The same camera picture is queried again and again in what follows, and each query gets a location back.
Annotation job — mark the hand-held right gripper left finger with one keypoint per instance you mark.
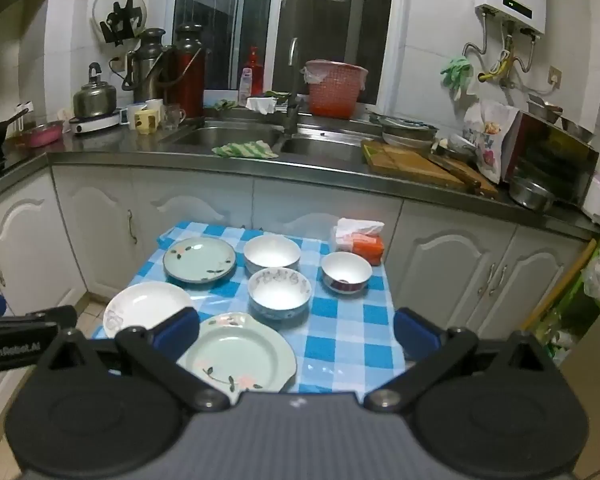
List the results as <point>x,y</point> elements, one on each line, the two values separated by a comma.
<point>180,332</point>

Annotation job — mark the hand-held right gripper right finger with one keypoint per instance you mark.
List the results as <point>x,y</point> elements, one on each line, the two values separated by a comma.
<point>415,332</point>

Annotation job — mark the white plate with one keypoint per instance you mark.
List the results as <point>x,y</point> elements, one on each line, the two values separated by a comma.
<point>145,305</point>

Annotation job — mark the round green floral plate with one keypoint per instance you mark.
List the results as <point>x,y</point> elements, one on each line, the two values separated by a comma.
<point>200,260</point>

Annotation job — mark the red and white bowl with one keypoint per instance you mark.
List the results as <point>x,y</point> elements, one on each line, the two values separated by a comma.
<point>346,267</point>

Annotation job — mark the blue cartoon bowl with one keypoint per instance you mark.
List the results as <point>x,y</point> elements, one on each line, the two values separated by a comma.
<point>279,292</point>

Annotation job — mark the plain white bowl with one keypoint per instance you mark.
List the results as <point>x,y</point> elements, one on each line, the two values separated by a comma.
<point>272,252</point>

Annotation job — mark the blue checked tablecloth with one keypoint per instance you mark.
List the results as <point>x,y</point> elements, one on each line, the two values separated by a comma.
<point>340,340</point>

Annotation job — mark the orange and white tissue pack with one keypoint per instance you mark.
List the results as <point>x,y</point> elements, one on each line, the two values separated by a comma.
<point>367,247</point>

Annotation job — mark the wooden stick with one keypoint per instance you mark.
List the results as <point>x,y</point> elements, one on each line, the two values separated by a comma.
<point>560,285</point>

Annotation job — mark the green bin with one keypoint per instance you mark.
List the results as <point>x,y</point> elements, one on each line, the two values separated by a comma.
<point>575,310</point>

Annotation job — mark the narrow wooden board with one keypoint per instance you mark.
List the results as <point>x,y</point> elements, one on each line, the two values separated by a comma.
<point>467,176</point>

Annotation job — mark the wooden cutting board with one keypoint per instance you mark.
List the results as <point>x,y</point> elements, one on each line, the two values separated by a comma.
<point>410,165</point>

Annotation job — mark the pink container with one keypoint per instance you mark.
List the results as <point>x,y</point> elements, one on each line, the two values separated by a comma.
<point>42,135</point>

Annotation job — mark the steel bowl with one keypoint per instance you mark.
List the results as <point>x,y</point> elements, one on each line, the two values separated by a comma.
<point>530,195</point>

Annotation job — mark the clear oil container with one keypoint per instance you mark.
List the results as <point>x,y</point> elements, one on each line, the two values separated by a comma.
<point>24,122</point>

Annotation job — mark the green striped cloth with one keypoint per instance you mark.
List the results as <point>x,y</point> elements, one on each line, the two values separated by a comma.
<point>245,150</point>

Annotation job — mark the white induction cooker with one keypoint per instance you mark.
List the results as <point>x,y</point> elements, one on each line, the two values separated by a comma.
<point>97,122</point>

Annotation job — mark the stack of metal basins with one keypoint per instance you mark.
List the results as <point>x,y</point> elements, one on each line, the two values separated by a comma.
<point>407,132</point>

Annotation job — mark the floral plastic bag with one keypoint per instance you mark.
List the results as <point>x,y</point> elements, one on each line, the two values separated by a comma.
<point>487,145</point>

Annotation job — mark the steel double sink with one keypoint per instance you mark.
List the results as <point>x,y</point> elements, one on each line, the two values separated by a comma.
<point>220,135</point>

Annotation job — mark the yellow mug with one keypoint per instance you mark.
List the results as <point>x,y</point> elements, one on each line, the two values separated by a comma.
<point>147,121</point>

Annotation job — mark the white and blue cup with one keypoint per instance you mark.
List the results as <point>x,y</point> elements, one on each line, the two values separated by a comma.
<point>131,115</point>

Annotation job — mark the glass cup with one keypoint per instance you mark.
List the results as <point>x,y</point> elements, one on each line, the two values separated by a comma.
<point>172,116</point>

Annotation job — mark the red dish cabinet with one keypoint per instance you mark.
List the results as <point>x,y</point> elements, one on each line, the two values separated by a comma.
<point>555,160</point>

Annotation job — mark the steel kettle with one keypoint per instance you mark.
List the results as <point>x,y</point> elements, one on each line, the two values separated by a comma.
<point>95,97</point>

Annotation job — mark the white rag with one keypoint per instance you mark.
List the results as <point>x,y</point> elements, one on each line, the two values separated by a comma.
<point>261,105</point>

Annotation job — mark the steel faucet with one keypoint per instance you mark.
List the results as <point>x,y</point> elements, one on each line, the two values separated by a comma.
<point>292,117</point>

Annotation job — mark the red thermos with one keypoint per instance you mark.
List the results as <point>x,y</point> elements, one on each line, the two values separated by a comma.
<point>190,80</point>

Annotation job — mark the red plastic basket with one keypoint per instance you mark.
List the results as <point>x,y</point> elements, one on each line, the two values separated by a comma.
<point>335,92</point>

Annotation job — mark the white bottle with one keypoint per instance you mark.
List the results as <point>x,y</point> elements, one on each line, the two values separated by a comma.
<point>245,87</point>

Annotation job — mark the green rubber gloves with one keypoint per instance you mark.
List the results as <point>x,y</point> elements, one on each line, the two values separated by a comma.
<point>455,72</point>

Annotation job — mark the dark metal thermos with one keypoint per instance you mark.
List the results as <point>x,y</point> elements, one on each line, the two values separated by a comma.
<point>147,70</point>

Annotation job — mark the red dish soap bottle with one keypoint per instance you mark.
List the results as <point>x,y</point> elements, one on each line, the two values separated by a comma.
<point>255,72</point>

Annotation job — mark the sliding window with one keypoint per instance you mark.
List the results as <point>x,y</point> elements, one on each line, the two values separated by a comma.
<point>320,25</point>

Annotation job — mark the wall socket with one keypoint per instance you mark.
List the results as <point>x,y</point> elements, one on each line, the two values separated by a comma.
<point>118,65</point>
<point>556,76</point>

